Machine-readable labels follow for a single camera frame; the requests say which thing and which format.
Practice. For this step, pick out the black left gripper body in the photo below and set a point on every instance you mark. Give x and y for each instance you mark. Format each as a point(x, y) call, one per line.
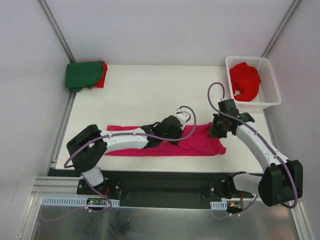
point(178, 136)

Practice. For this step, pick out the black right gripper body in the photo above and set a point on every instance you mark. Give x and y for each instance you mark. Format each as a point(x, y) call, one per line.
point(215, 131)

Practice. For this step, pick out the pink t shirt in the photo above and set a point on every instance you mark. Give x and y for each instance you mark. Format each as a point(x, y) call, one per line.
point(199, 144)

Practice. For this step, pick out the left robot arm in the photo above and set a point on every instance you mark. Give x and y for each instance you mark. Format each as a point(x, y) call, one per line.
point(87, 147)

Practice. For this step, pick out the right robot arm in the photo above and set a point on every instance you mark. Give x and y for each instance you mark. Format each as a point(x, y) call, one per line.
point(282, 179)

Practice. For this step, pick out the red t shirt in basket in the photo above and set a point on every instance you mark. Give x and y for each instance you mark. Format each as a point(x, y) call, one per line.
point(245, 82)

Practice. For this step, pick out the white plastic laundry basket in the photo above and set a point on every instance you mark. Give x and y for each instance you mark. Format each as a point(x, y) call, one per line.
point(269, 93)

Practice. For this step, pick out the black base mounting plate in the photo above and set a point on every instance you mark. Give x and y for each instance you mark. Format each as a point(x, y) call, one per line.
point(177, 190)

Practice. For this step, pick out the folded red t shirt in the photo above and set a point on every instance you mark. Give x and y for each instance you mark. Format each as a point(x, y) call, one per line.
point(101, 82)

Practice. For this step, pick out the folded green t shirt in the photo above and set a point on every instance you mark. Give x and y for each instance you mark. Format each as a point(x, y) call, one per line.
point(83, 75)

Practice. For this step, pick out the right white cable duct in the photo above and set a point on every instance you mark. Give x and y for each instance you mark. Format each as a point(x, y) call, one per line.
point(226, 204)

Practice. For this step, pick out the white cable duct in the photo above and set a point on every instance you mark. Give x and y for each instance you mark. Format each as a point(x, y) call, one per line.
point(65, 201)
point(226, 204)

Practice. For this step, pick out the right aluminium corner post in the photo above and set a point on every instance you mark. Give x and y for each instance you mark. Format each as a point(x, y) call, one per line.
point(292, 9)

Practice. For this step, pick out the aluminium corner post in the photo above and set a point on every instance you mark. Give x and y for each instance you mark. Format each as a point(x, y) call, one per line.
point(292, 9)
point(56, 29)

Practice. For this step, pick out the left white cable duct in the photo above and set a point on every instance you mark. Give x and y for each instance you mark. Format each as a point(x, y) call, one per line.
point(65, 201)

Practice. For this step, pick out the left aluminium corner post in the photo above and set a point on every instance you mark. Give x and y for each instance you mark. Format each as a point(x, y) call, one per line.
point(56, 29)

